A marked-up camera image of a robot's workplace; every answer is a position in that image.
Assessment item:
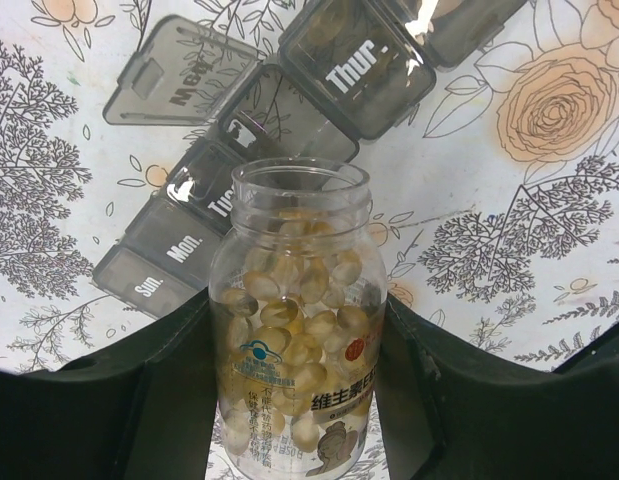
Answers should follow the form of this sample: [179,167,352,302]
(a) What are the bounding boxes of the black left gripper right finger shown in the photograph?
[375,298,619,479]

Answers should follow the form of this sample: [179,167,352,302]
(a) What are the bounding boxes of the clear pill bottle gold capsules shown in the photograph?
[208,158,387,479]

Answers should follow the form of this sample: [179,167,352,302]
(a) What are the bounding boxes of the floral tablecloth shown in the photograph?
[0,0,619,480]

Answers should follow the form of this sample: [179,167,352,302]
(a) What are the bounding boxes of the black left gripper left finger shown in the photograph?
[0,291,216,479]

